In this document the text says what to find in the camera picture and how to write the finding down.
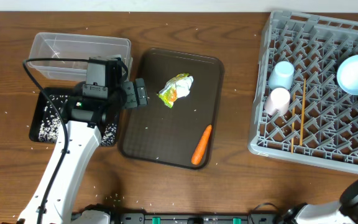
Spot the pink cup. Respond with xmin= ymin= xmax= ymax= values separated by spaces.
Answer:
xmin=264 ymin=88 xmax=290 ymax=116

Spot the light blue cup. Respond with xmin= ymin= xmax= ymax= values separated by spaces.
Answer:
xmin=268 ymin=61 xmax=295 ymax=90

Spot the wooden chopstick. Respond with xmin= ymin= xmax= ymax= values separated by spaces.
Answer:
xmin=290 ymin=93 xmax=296 ymax=154

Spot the wooden chopstick diagonal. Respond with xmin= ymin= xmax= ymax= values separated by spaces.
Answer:
xmin=299 ymin=78 xmax=306 ymax=146

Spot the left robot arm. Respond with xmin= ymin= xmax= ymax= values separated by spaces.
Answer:
xmin=17 ymin=78 xmax=147 ymax=223

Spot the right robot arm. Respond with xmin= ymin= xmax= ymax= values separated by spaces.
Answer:
xmin=273 ymin=180 xmax=358 ymax=224

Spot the grey dishwasher rack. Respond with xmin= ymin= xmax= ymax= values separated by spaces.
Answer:
xmin=248 ymin=11 xmax=358 ymax=174

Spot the brown serving tray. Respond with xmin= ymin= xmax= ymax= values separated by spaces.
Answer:
xmin=119 ymin=49 xmax=224 ymax=170

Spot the crumpled green yellow wrapper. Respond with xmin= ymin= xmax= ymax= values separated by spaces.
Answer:
xmin=158 ymin=73 xmax=194 ymax=108

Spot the orange carrot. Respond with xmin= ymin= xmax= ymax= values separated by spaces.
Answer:
xmin=191 ymin=124 xmax=212 ymax=165

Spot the pile of white rice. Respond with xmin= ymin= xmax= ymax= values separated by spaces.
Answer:
xmin=29 ymin=94 xmax=120 ymax=146

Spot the black plastic tray bin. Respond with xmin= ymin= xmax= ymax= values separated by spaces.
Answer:
xmin=29 ymin=87 xmax=120 ymax=146

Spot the clear plastic bin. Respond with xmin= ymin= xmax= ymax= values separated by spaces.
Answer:
xmin=28 ymin=32 xmax=133 ymax=82

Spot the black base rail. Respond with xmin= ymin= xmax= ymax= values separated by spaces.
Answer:
xmin=73 ymin=212 xmax=279 ymax=224

